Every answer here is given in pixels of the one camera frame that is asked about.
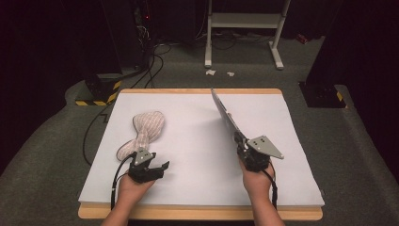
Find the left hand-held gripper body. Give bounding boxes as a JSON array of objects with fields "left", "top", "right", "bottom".
[{"left": 127, "top": 147, "right": 166, "bottom": 185}]

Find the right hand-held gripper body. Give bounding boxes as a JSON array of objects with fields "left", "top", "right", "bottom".
[{"left": 236, "top": 135, "right": 285, "bottom": 173}]

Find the red cover magazine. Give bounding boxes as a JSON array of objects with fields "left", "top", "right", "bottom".
[{"left": 210, "top": 88, "right": 248, "bottom": 149}]

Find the striped beige cloth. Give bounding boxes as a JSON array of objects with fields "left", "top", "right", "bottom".
[{"left": 115, "top": 110, "right": 166, "bottom": 161}]

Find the person's left hand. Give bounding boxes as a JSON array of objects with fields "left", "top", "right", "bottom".
[{"left": 117, "top": 173, "right": 156, "bottom": 209}]

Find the person's right hand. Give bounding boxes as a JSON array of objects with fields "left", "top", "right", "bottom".
[{"left": 239, "top": 157, "right": 275, "bottom": 202}]

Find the black base with yellow stripes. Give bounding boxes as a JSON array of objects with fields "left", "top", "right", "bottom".
[
  {"left": 74, "top": 73, "right": 122, "bottom": 107},
  {"left": 298, "top": 81, "right": 349, "bottom": 109}
]

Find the white metal stand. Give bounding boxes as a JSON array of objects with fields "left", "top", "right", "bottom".
[{"left": 204, "top": 0, "right": 292, "bottom": 71}]

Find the black equipment rack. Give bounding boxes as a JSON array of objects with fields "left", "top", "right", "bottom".
[{"left": 100, "top": 0, "right": 158, "bottom": 71}]

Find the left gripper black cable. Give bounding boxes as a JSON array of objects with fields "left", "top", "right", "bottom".
[{"left": 109, "top": 153, "right": 137, "bottom": 211}]

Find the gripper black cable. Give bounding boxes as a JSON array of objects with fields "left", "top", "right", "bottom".
[
  {"left": 109, "top": 153, "right": 137, "bottom": 211},
  {"left": 261, "top": 169, "right": 279, "bottom": 211}
]

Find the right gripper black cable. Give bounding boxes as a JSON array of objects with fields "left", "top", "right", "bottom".
[{"left": 261, "top": 169, "right": 279, "bottom": 211}]

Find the long black floor cable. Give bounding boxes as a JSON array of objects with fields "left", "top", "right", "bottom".
[{"left": 82, "top": 103, "right": 115, "bottom": 167}]

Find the black floor cable bundle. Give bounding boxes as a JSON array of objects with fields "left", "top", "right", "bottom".
[{"left": 130, "top": 42, "right": 173, "bottom": 89}]

